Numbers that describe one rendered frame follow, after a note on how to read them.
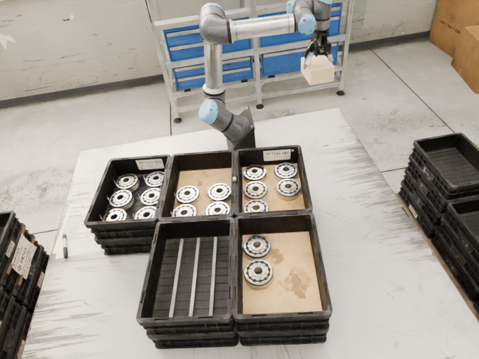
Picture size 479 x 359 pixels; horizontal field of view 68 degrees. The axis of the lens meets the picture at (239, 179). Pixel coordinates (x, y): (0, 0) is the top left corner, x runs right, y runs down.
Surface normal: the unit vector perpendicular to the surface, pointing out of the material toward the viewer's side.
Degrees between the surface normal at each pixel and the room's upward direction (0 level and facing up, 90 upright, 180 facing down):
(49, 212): 0
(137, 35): 90
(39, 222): 0
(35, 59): 90
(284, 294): 0
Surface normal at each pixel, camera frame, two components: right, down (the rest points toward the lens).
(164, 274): -0.10, -0.71
